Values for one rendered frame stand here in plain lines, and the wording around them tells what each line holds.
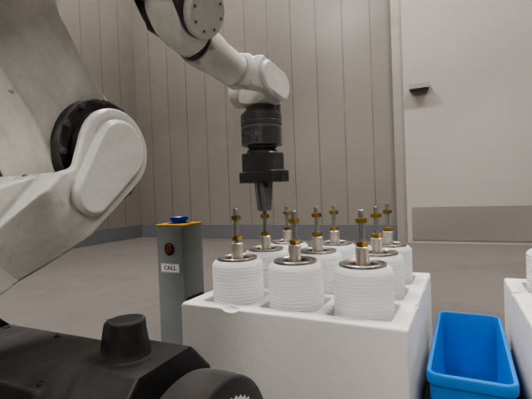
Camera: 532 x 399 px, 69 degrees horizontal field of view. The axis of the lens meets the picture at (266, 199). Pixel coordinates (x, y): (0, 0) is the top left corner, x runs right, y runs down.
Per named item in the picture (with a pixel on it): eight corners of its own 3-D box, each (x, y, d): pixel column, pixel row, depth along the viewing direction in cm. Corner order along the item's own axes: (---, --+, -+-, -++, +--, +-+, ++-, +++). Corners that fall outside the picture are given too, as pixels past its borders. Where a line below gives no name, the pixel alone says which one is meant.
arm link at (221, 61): (241, 91, 73) (165, 39, 57) (205, 80, 78) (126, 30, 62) (264, 38, 72) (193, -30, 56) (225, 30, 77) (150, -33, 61)
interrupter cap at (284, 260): (321, 260, 70) (321, 256, 70) (310, 267, 63) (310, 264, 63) (282, 259, 73) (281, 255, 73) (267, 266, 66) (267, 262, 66)
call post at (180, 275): (187, 375, 81) (181, 226, 80) (161, 369, 84) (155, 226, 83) (207, 361, 87) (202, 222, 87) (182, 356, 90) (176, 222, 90)
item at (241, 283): (210, 365, 69) (207, 264, 69) (220, 343, 79) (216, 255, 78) (264, 364, 69) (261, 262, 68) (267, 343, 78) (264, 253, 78)
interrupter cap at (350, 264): (367, 260, 68) (367, 256, 68) (397, 267, 61) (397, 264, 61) (329, 265, 65) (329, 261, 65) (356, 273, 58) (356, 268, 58)
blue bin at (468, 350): (523, 484, 48) (521, 389, 48) (427, 460, 53) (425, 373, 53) (502, 378, 75) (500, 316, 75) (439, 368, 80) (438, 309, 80)
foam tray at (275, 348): (412, 461, 53) (408, 330, 52) (184, 401, 71) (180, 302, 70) (432, 352, 87) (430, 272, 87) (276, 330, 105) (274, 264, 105)
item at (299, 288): (331, 355, 71) (328, 257, 71) (318, 380, 62) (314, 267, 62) (282, 350, 75) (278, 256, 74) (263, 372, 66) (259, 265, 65)
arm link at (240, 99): (268, 122, 78) (266, 64, 77) (226, 128, 83) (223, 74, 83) (294, 128, 87) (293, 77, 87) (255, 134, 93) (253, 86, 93)
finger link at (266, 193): (260, 210, 82) (260, 181, 82) (270, 210, 85) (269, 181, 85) (266, 210, 81) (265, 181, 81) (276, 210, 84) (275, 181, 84)
